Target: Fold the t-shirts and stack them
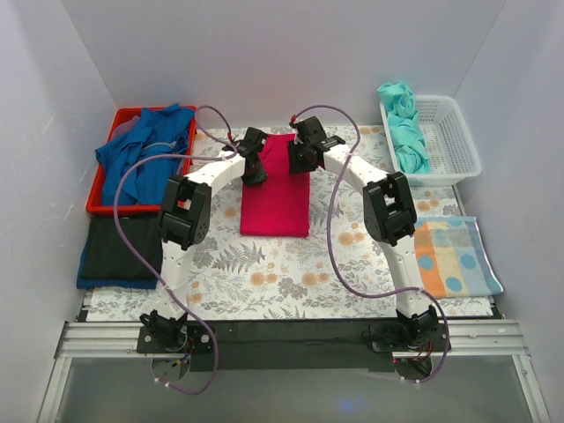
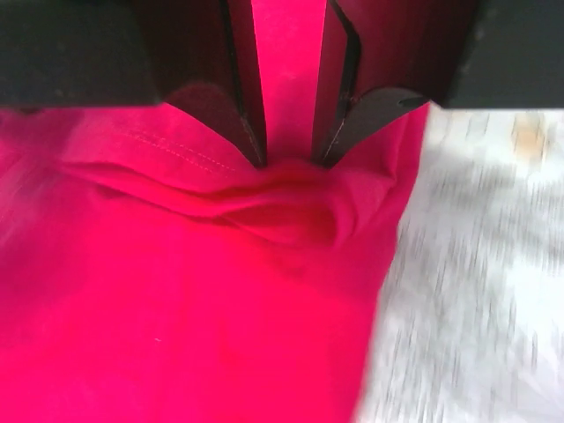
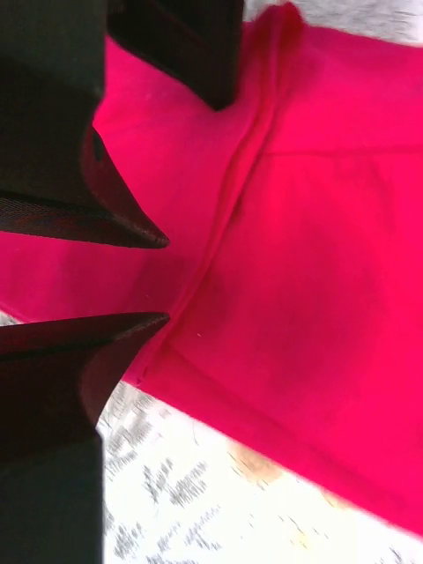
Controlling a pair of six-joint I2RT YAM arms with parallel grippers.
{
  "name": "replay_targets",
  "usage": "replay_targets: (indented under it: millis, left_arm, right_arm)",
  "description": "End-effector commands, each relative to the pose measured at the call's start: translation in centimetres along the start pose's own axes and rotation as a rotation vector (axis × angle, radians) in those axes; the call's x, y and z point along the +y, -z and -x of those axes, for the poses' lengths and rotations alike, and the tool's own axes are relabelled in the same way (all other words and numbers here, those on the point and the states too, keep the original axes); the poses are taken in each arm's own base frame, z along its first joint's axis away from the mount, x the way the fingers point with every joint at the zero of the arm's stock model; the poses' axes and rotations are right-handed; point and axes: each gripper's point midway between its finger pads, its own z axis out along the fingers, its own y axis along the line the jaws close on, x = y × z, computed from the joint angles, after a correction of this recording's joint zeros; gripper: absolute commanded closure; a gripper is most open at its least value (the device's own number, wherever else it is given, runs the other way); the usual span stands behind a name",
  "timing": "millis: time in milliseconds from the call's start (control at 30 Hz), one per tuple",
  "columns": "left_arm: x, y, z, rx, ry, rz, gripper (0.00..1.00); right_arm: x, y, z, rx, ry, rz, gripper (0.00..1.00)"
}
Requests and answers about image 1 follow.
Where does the magenta t shirt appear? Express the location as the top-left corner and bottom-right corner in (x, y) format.
(240, 134), (310, 238)

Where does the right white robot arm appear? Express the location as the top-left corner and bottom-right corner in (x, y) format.
(288, 116), (439, 351)

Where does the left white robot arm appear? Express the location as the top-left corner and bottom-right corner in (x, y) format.
(140, 127), (268, 353)

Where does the floral table mat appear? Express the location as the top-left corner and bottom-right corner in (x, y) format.
(86, 126), (493, 322)

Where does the blue crumpled t shirt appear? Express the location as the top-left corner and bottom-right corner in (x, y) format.
(94, 102), (197, 208)

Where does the teal crumpled t shirt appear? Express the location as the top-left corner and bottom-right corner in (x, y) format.
(378, 83), (431, 174)

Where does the white plastic basket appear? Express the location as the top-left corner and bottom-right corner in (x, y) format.
(406, 95), (482, 187)

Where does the red plastic bin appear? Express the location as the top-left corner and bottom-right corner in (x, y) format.
(85, 106), (198, 218)

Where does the colourful dotted towel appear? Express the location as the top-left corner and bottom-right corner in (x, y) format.
(414, 216), (504, 299)

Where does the dark blue folded t shirt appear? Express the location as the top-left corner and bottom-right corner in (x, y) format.
(76, 252), (157, 290)

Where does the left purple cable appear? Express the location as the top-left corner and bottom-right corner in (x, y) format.
(112, 105), (220, 395)

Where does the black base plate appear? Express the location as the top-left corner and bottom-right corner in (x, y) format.
(136, 319), (450, 372)

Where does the aluminium rail frame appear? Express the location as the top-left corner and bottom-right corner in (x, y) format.
(38, 319), (550, 422)

